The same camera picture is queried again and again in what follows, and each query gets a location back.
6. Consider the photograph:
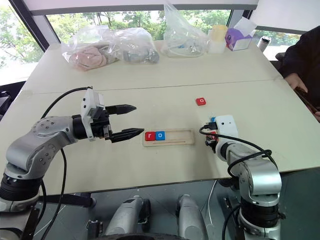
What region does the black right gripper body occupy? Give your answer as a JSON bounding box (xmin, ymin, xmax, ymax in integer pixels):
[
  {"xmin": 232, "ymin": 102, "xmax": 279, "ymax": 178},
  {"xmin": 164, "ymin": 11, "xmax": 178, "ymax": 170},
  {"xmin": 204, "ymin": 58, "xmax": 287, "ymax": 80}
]
[{"xmin": 204, "ymin": 136, "xmax": 220, "ymax": 154}]

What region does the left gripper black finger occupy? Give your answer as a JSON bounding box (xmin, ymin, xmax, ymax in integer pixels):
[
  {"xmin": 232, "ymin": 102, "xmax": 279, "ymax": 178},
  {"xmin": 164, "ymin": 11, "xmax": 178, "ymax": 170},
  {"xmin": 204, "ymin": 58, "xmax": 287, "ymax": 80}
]
[
  {"xmin": 109, "ymin": 127, "xmax": 145, "ymax": 144},
  {"xmin": 104, "ymin": 104, "xmax": 138, "ymax": 117}
]

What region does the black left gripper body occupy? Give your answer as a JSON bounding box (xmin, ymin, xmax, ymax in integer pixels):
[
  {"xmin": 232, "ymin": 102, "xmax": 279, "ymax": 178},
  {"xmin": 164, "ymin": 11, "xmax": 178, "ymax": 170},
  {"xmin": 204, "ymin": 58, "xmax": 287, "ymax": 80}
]
[{"xmin": 90, "ymin": 106, "xmax": 113, "ymax": 141}]

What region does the wooden letter tray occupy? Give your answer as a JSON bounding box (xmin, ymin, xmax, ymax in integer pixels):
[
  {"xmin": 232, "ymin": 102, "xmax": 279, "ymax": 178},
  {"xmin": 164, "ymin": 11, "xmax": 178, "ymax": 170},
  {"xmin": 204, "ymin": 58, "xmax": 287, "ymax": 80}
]
[{"xmin": 142, "ymin": 128, "xmax": 196, "ymax": 148}]

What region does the silver right robot leg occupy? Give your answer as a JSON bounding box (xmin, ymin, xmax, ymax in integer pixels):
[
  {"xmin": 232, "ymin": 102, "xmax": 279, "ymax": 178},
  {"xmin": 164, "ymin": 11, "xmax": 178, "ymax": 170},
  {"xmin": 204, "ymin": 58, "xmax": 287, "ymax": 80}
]
[{"xmin": 175, "ymin": 194, "xmax": 210, "ymax": 240}]

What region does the silver robot leg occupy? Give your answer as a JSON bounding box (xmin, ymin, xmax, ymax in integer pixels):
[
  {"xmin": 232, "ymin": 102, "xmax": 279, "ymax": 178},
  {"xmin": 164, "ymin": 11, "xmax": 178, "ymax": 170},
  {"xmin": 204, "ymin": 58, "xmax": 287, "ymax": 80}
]
[
  {"xmin": 175, "ymin": 194, "xmax": 210, "ymax": 240},
  {"xmin": 102, "ymin": 194, "xmax": 152, "ymax": 238}
]

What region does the silver left robot leg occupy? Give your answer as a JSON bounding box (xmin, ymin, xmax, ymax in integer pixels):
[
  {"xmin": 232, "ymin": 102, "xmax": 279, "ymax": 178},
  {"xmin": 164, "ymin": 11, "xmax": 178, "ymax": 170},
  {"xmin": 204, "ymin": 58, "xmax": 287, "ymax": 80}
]
[{"xmin": 102, "ymin": 194, "xmax": 152, "ymax": 238}]

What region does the person's bare hand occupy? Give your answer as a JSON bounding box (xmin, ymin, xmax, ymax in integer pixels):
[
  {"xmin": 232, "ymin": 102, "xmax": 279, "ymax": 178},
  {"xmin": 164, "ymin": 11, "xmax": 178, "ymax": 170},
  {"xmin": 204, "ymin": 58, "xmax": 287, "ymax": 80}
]
[{"xmin": 284, "ymin": 74, "xmax": 309, "ymax": 94}]

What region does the pink plush toy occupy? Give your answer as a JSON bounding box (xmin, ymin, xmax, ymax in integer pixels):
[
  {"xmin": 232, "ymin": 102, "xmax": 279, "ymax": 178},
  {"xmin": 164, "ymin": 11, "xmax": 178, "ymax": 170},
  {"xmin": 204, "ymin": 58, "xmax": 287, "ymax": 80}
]
[{"xmin": 69, "ymin": 45, "xmax": 120, "ymax": 72}]

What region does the clear bag with grey object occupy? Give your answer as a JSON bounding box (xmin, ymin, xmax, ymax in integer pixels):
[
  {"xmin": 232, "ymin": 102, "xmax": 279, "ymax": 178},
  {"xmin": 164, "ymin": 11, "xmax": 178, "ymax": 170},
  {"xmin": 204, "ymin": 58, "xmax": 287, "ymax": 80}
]
[{"xmin": 109, "ymin": 26, "xmax": 161, "ymax": 66}]

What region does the clear bag with pink plush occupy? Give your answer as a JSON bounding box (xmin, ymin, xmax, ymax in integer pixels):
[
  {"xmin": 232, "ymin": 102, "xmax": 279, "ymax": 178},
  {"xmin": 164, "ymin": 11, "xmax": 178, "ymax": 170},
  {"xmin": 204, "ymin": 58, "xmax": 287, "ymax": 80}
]
[{"xmin": 60, "ymin": 24, "xmax": 121, "ymax": 73}]

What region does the tall clear plastic bag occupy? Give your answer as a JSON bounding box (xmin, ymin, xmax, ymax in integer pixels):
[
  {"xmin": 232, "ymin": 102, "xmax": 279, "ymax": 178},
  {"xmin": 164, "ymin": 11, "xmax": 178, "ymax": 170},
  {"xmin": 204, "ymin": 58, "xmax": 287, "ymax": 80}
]
[{"xmin": 159, "ymin": 1, "xmax": 210, "ymax": 59}]

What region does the black chair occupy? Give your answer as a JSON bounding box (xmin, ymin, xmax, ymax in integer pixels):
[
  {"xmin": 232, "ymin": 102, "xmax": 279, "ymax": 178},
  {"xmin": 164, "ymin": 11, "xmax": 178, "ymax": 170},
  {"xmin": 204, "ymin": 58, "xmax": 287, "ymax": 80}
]
[{"xmin": 0, "ymin": 83, "xmax": 27, "ymax": 122}]

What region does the white container with yellow cup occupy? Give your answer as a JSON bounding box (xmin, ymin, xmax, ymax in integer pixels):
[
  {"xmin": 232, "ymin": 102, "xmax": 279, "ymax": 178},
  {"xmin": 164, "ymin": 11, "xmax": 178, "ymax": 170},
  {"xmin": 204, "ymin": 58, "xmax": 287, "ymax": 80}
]
[{"xmin": 207, "ymin": 24, "xmax": 229, "ymax": 55}]

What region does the purple tissue box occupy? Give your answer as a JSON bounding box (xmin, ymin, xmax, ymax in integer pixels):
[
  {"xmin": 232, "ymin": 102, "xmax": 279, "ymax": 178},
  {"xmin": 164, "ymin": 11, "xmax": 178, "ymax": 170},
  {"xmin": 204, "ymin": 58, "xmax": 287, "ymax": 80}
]
[{"xmin": 224, "ymin": 17, "xmax": 258, "ymax": 52}]

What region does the metal can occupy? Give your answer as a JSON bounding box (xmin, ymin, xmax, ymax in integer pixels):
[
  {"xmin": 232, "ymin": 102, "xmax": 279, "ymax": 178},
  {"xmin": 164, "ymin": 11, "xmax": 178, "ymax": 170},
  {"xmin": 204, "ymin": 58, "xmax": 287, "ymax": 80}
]
[{"xmin": 257, "ymin": 35, "xmax": 272, "ymax": 53}]

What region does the person in dark clothing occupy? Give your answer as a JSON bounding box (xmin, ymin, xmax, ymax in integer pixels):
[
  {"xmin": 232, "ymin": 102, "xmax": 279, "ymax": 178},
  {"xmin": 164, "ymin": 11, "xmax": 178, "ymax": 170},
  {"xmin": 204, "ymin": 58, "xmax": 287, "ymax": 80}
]
[{"xmin": 276, "ymin": 25, "xmax": 320, "ymax": 86}]

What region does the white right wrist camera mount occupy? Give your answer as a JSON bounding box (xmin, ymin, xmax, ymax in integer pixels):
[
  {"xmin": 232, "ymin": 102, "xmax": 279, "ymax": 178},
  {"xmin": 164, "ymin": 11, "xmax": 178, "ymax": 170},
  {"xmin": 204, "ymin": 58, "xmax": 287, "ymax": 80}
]
[{"xmin": 214, "ymin": 114, "xmax": 240, "ymax": 139}]

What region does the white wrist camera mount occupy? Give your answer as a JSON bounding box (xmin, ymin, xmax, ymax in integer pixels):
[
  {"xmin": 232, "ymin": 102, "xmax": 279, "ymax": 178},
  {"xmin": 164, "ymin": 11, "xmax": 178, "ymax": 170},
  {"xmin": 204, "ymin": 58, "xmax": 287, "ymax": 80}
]
[
  {"xmin": 214, "ymin": 114, "xmax": 240, "ymax": 139},
  {"xmin": 80, "ymin": 88, "xmax": 106, "ymax": 142}
]

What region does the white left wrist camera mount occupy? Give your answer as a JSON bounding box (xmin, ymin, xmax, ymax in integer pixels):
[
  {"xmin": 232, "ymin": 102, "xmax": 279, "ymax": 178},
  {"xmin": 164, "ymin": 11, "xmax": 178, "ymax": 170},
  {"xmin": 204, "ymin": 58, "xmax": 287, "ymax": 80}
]
[{"xmin": 80, "ymin": 88, "xmax": 106, "ymax": 142}]

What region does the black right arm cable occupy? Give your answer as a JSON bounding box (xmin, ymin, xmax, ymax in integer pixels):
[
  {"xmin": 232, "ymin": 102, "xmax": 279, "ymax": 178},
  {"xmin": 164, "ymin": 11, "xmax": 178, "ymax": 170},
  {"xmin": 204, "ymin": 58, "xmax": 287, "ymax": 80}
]
[{"xmin": 199, "ymin": 121, "xmax": 274, "ymax": 179}]

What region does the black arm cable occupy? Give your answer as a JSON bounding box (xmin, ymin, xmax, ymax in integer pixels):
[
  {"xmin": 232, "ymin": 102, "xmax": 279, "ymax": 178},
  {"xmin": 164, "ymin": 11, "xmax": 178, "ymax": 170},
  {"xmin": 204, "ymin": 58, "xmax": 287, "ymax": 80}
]
[
  {"xmin": 31, "ymin": 86, "xmax": 95, "ymax": 240},
  {"xmin": 199, "ymin": 121, "xmax": 274, "ymax": 179}
]

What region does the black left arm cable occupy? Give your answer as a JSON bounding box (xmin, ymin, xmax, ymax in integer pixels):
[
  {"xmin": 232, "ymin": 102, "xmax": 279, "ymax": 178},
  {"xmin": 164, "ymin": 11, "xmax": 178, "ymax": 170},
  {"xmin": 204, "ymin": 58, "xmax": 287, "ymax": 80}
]
[{"xmin": 31, "ymin": 86, "xmax": 95, "ymax": 240}]

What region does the thin white cable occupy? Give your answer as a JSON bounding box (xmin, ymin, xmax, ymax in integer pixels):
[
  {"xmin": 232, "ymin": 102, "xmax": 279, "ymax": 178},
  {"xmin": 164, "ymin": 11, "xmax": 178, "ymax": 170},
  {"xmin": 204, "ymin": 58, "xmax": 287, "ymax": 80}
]
[{"xmin": 206, "ymin": 179, "xmax": 218, "ymax": 227}]

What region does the black table frame bar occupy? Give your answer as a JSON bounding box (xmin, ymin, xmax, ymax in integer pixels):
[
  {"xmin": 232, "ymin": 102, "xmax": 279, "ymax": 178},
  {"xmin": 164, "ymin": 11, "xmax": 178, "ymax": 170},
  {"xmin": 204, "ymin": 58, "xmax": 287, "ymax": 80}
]
[{"xmin": 42, "ymin": 191, "xmax": 97, "ymax": 209}]

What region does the black window frame post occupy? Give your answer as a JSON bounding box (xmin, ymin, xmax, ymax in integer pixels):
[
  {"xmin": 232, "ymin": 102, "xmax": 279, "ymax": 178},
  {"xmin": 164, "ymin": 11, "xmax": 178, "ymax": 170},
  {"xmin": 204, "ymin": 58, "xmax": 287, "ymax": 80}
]
[{"xmin": 9, "ymin": 0, "xmax": 63, "ymax": 54}]

